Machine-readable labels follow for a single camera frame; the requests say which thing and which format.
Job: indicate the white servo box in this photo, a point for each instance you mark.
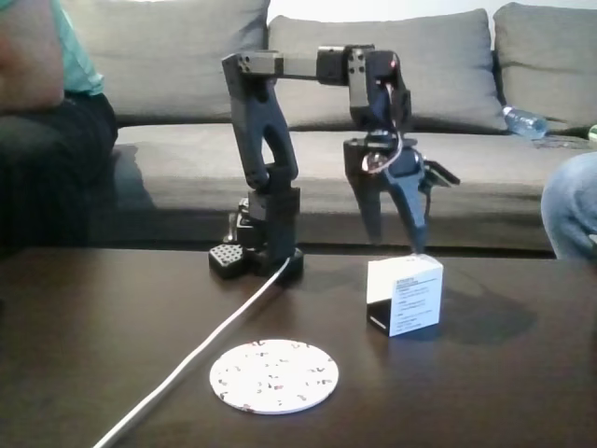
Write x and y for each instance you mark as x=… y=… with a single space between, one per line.
x=415 y=298

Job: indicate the grey fabric sofa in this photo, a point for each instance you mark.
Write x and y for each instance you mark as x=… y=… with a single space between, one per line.
x=490 y=186

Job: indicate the grey sofa back cushion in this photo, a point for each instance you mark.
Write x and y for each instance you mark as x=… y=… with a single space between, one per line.
x=177 y=60
x=420 y=84
x=550 y=60

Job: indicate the clear plastic water bottle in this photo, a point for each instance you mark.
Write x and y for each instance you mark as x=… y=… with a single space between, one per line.
x=524 y=122

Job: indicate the black table clamp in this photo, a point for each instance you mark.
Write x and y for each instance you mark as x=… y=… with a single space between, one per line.
x=226 y=261

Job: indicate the flat magazine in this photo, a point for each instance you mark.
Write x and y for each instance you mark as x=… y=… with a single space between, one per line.
x=559 y=143

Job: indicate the round cartoon mouse print coaster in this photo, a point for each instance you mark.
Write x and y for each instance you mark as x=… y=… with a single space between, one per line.
x=275 y=375

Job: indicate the small green object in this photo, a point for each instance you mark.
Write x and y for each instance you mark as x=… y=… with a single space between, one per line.
x=592 y=133

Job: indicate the black oval gripper camera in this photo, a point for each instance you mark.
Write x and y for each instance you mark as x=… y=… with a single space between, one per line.
x=440 y=176

